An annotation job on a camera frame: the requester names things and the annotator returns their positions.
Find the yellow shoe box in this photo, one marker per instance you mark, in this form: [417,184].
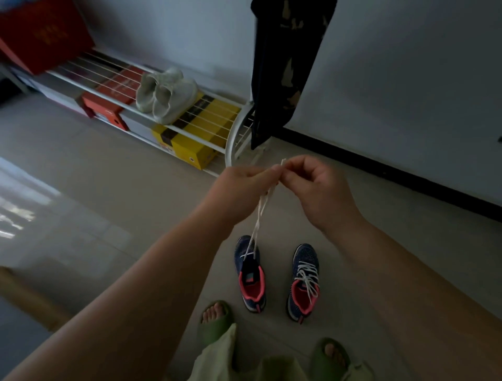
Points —
[200,149]

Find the person's leg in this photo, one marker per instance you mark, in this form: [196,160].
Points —
[213,312]
[335,353]

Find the white metal shoe rack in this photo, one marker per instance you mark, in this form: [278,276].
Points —
[231,137]

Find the black baseboard strip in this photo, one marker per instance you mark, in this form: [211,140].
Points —
[392,172]

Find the blue knit sneaker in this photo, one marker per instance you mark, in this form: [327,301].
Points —
[304,255]
[249,271]

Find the white shoelace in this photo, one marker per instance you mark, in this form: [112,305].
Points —
[308,278]
[259,220]

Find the green foam slipper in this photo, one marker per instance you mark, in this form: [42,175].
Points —
[213,325]
[323,363]

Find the black hanging garment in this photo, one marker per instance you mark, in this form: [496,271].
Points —
[282,66]

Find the red shoe box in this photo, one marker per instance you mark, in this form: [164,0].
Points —
[106,106]

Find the olive green shorts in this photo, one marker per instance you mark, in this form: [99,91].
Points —
[219,361]

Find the white shoe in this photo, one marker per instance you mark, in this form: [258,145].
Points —
[147,94]
[174,102]

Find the person's left hand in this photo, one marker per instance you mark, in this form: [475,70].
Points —
[235,192]

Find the white and grey shoe box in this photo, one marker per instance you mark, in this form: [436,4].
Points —
[51,92]

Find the person's left leg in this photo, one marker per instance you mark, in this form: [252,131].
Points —
[213,312]

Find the large red paper bag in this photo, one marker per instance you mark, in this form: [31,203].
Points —
[43,35]

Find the person's right forearm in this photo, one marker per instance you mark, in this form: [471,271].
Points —
[423,310]

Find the person's right hand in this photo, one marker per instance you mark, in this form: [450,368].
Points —
[321,192]

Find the person's right leg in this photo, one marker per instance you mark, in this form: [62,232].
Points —
[335,353]

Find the person's left forearm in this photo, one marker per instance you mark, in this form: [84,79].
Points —
[113,314]

